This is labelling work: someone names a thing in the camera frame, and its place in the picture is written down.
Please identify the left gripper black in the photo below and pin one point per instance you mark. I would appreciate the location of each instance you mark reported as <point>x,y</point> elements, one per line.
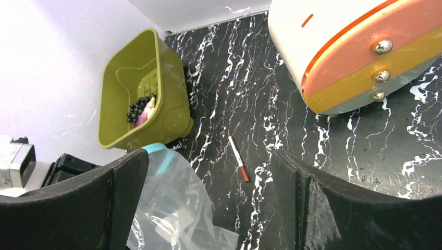
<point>66,167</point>

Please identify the red white marker pen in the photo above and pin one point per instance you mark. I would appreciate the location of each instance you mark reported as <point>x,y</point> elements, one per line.
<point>242,168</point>

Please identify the olive green plastic basket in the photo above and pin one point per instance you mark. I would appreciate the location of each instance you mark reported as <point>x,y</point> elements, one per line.
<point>145,65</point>

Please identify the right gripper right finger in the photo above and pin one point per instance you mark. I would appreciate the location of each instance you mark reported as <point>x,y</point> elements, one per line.
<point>321,211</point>

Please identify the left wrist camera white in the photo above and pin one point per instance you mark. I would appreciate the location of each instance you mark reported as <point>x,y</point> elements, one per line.
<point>18,162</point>

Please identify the clear zip top bag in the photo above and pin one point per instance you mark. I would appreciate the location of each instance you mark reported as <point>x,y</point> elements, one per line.
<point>174,209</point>

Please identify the black toy grape bunch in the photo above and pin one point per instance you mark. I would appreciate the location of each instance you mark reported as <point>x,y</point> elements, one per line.
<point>135,109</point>

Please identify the white orange cylindrical appliance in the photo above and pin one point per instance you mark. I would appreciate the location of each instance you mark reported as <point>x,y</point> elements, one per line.
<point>344,55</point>

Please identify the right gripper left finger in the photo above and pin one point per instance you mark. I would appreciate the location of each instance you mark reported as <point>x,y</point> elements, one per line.
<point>93,210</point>

